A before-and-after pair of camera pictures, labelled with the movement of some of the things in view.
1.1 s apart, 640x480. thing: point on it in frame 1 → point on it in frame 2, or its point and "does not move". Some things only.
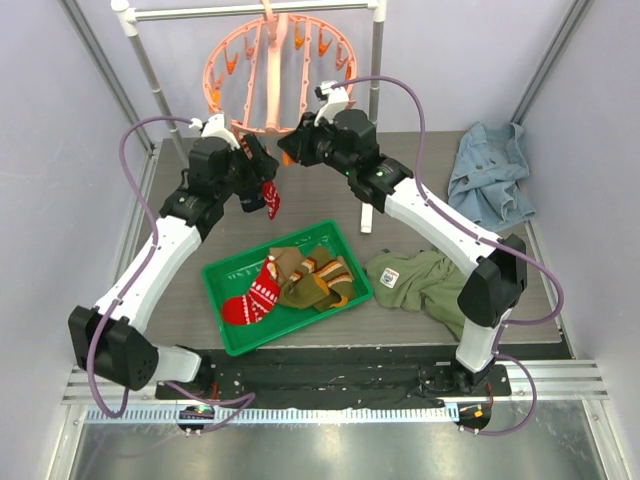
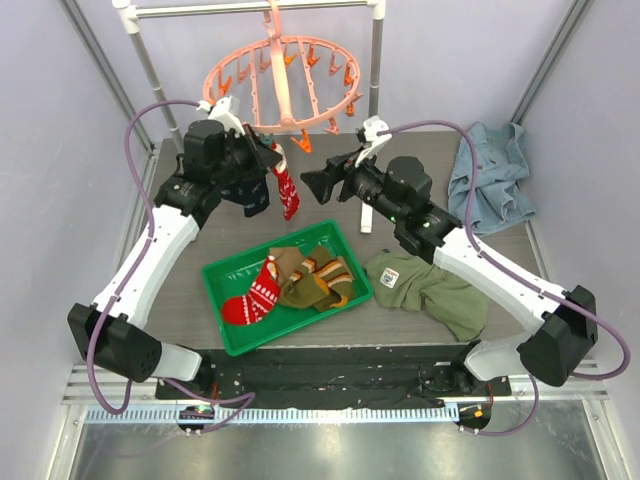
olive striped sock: [303, 290] does not move
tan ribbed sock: [289, 259] does not move
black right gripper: [302, 145] → [343, 176]
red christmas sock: [259, 298] does not move
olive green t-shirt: [428, 280] does not move
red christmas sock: [271, 197] → [287, 192]
